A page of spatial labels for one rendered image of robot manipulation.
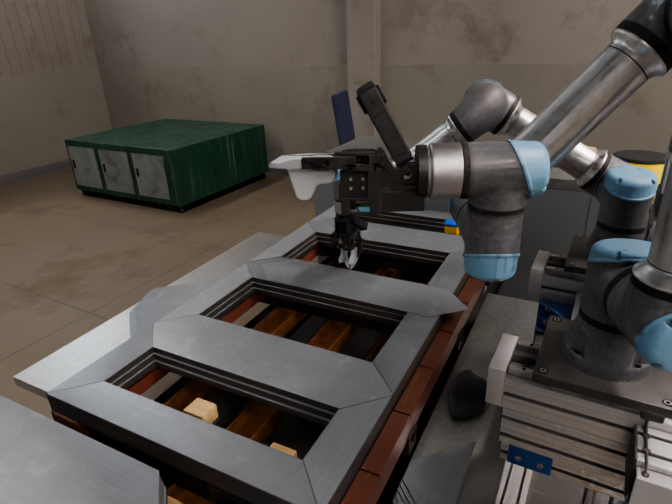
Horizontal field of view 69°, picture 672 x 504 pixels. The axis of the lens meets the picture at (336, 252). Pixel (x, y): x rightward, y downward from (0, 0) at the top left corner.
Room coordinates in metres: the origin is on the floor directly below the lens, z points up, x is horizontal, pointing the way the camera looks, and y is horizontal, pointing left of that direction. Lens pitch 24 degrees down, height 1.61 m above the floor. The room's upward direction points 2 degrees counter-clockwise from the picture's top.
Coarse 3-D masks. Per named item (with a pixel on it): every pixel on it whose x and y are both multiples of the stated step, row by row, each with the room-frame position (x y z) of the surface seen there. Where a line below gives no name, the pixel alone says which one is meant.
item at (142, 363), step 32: (416, 224) 2.01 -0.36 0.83; (288, 256) 1.68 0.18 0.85; (416, 256) 1.67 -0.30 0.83; (256, 288) 1.47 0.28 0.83; (288, 288) 1.42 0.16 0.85; (384, 320) 1.24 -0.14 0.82; (160, 352) 1.08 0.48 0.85; (128, 384) 1.00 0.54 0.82; (224, 384) 0.97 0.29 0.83; (256, 384) 0.94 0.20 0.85; (96, 416) 0.84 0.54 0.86; (320, 416) 0.84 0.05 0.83; (384, 416) 0.82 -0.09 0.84; (160, 448) 0.75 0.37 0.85; (224, 480) 0.67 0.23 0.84; (352, 480) 0.68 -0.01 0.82
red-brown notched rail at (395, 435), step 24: (480, 288) 1.48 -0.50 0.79; (456, 312) 1.27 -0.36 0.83; (456, 336) 1.20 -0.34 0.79; (432, 360) 1.04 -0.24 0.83; (408, 384) 0.95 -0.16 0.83; (432, 384) 0.99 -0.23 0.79; (408, 408) 0.86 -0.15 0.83; (384, 432) 0.79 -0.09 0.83; (408, 432) 0.83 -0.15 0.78; (384, 456) 0.73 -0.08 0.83; (360, 480) 0.67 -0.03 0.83; (384, 480) 0.71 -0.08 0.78
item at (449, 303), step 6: (444, 294) 1.31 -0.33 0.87; (450, 294) 1.31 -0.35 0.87; (444, 300) 1.27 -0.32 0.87; (450, 300) 1.27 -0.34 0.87; (456, 300) 1.27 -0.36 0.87; (438, 306) 1.24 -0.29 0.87; (444, 306) 1.24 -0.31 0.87; (450, 306) 1.24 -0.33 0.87; (456, 306) 1.24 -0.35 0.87; (432, 312) 1.21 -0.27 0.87; (438, 312) 1.21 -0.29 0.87; (444, 312) 1.20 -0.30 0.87; (450, 312) 1.20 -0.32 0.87
